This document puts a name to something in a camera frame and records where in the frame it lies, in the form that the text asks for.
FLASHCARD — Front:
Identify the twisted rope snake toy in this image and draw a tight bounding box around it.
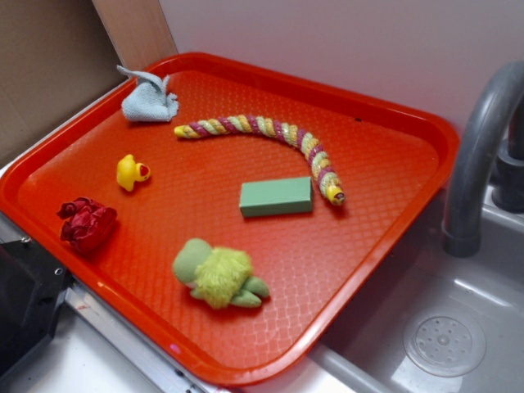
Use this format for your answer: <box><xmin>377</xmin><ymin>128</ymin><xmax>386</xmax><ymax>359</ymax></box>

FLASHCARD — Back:
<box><xmin>174</xmin><ymin>115</ymin><xmax>346</xmax><ymax>206</ymax></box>

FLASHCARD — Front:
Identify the green plush turtle toy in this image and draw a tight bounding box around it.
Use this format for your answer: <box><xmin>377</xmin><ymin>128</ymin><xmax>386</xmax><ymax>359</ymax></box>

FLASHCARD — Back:
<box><xmin>172</xmin><ymin>238</ymin><xmax>270</xmax><ymax>309</ymax></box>

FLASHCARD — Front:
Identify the wooden board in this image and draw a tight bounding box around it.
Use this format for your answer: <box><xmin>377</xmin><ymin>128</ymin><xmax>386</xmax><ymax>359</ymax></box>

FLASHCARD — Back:
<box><xmin>93</xmin><ymin>0</ymin><xmax>178</xmax><ymax>70</ymax></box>

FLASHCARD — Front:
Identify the red plastic tray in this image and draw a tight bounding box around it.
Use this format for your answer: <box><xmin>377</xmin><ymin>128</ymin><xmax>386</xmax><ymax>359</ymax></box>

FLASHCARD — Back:
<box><xmin>1</xmin><ymin>53</ymin><xmax>459</xmax><ymax>387</ymax></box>

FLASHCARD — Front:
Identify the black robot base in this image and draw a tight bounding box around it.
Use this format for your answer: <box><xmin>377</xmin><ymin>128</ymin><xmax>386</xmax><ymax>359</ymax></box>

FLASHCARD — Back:
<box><xmin>1</xmin><ymin>237</ymin><xmax>70</xmax><ymax>380</ymax></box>

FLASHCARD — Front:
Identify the brown cardboard panel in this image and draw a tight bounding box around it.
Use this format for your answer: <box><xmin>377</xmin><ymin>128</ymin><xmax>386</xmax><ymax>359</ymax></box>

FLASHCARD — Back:
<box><xmin>1</xmin><ymin>1</ymin><xmax>124</xmax><ymax>165</ymax></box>

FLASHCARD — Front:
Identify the red crumpled fabric toy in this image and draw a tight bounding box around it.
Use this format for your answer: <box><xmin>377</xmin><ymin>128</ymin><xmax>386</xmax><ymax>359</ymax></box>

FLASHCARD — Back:
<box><xmin>56</xmin><ymin>197</ymin><xmax>117</xmax><ymax>254</ymax></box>

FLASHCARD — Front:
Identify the light blue cloth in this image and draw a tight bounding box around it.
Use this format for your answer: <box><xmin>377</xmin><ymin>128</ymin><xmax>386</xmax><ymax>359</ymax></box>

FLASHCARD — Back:
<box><xmin>116</xmin><ymin>65</ymin><xmax>179</xmax><ymax>122</ymax></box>

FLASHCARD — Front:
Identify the grey toy faucet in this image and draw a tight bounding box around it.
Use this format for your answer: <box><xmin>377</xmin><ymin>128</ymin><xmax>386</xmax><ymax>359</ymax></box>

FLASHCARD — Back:
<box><xmin>441</xmin><ymin>60</ymin><xmax>523</xmax><ymax>257</ymax></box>

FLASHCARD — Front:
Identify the green rectangular block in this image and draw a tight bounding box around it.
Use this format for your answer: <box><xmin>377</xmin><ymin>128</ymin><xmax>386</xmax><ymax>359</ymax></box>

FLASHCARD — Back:
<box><xmin>239</xmin><ymin>177</ymin><xmax>313</xmax><ymax>218</ymax></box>

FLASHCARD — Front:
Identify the yellow rubber duck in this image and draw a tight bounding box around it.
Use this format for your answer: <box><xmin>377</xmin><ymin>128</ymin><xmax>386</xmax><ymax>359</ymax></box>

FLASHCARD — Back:
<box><xmin>116</xmin><ymin>154</ymin><xmax>151</xmax><ymax>192</ymax></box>

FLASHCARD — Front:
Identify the grey toy sink basin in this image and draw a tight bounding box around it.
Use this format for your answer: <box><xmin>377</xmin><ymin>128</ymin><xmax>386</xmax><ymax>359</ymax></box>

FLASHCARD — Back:
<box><xmin>310</xmin><ymin>195</ymin><xmax>523</xmax><ymax>392</ymax></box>

